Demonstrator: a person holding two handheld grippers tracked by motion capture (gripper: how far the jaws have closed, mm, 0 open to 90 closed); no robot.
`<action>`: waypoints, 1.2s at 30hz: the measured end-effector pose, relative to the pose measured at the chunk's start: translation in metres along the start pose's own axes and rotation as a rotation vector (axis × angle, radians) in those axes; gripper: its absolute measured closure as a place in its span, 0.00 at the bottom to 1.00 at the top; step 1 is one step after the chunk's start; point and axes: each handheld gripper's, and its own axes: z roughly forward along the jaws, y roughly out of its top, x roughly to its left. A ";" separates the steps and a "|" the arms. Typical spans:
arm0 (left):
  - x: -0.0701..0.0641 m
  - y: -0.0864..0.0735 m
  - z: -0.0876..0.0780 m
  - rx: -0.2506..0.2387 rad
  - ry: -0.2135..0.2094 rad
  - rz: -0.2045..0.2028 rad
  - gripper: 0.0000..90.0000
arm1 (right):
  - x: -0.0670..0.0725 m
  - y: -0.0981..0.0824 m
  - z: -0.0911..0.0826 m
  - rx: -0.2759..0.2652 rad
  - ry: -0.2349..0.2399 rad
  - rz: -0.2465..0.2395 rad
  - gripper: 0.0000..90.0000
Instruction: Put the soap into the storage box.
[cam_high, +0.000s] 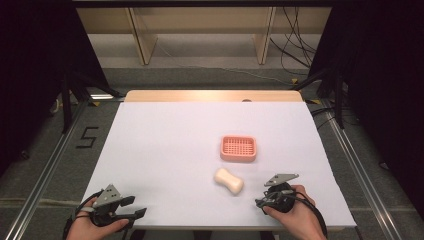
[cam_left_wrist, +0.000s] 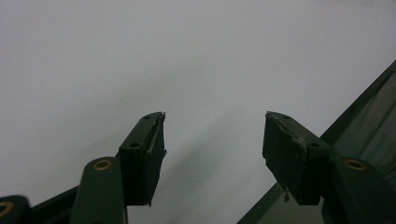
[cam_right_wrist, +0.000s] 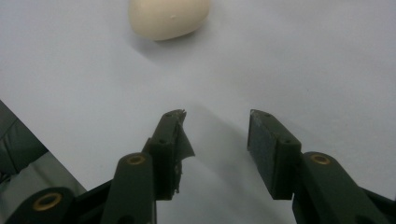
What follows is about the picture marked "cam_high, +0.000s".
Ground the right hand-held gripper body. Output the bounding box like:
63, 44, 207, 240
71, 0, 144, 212
262, 173, 300, 215

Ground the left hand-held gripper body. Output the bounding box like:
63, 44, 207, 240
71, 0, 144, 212
90, 183, 130, 228

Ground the person's right hand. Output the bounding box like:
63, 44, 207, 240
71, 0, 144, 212
263, 184, 327, 240

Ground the person's left hand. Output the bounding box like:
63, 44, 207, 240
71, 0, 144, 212
65, 197, 130, 240

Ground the cream soap bar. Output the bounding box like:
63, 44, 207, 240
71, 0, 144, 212
213, 167, 245, 195

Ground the white table cover sheet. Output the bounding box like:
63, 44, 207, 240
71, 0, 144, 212
81, 101, 358, 232

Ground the pink soap dish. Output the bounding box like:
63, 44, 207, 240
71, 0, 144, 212
219, 134, 258, 164

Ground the black tripod stand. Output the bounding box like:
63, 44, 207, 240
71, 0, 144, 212
53, 68, 122, 135
291, 66, 351, 130

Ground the wooden table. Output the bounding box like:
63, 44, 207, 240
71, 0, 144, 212
123, 89, 304, 103

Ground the black curtain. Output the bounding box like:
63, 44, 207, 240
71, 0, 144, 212
0, 0, 111, 178
306, 0, 424, 201

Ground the beige desk leg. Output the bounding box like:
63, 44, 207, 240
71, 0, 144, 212
125, 7, 159, 67
252, 7, 278, 66

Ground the beige desk back panel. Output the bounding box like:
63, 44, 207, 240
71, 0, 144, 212
77, 7, 333, 35

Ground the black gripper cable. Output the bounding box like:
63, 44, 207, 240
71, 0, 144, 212
290, 188, 329, 238
62, 189, 105, 240

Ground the aluminium floor rail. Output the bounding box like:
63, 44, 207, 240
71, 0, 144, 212
321, 99, 405, 240
2, 99, 88, 240

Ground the black floor cable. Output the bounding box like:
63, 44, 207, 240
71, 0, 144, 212
309, 105, 338, 131

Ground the bundle of black cables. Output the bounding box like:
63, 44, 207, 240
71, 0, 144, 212
269, 7, 318, 76

